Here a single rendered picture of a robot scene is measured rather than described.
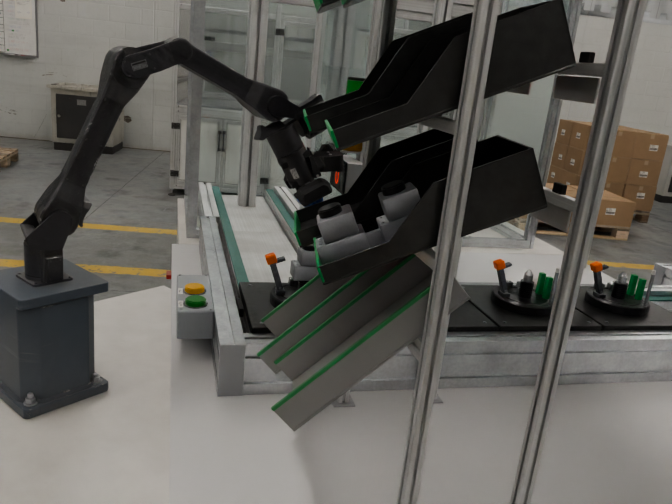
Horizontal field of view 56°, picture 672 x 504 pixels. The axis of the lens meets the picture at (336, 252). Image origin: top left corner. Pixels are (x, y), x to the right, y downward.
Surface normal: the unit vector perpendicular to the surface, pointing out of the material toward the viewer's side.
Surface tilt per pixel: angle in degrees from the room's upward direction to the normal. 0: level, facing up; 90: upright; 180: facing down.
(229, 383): 90
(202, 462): 0
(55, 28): 90
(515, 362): 90
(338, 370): 90
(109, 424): 0
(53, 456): 0
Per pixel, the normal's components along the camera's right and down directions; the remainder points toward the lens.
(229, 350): 0.24, 0.30
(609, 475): 0.11, -0.95
